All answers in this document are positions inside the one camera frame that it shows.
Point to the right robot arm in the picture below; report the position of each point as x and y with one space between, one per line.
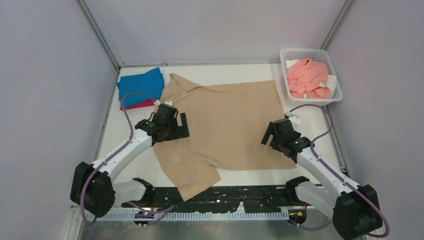
351 207

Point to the white plastic basket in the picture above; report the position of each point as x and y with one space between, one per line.
308 76

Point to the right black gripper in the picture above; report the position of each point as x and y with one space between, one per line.
270 131

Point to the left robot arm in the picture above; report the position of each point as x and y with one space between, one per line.
94 187

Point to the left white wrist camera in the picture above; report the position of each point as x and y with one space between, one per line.
158 103

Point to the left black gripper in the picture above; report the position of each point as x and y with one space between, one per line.
183 130

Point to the blue folded t shirt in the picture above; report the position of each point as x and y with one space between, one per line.
141 87

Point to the white slotted cable duct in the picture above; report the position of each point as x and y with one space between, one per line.
239 215

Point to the beige t shirt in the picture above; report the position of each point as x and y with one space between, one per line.
226 124

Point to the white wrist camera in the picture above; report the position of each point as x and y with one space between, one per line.
294 119
158 103

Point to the pink folded t shirt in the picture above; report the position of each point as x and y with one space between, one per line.
130 106

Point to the salmon t shirt in basket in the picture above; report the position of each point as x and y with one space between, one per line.
308 79

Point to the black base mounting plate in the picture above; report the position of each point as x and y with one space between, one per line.
225 199

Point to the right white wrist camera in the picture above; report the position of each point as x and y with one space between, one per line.
294 119

